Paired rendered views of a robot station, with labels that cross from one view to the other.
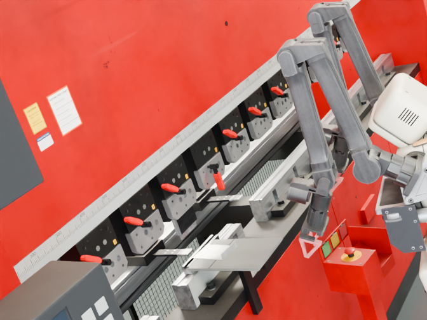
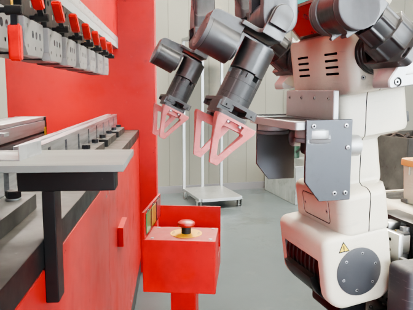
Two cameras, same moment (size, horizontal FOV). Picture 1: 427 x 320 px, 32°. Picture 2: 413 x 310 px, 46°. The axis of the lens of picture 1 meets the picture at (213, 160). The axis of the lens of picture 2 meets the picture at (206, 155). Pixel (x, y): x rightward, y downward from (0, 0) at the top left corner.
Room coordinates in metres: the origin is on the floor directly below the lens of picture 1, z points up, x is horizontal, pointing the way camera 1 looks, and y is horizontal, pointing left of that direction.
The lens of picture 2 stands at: (1.42, 0.32, 1.10)
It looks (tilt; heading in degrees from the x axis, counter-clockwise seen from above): 7 degrees down; 320
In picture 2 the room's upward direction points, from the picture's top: straight up
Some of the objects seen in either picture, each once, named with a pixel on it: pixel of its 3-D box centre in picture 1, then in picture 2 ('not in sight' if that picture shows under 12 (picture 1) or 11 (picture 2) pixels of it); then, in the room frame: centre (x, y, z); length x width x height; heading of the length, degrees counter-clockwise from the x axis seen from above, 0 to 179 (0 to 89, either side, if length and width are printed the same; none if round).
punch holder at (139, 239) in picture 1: (133, 220); not in sight; (2.05, 0.28, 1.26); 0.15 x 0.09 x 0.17; 144
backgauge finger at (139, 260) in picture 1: (159, 251); not in sight; (2.33, 0.28, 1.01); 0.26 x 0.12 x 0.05; 54
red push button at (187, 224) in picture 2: (350, 253); (185, 228); (2.27, -0.34, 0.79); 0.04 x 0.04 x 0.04
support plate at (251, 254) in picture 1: (235, 254); (42, 160); (2.15, 0.03, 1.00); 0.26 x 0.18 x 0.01; 54
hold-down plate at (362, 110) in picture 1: (358, 115); (106, 139); (3.33, -0.72, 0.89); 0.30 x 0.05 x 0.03; 144
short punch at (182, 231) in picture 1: (184, 220); not in sight; (2.23, 0.15, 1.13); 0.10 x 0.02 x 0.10; 144
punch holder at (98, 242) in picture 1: (93, 256); not in sight; (1.89, 0.40, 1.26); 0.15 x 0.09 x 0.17; 144
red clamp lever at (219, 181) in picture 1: (216, 176); (11, 32); (2.32, 0.01, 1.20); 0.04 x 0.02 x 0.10; 54
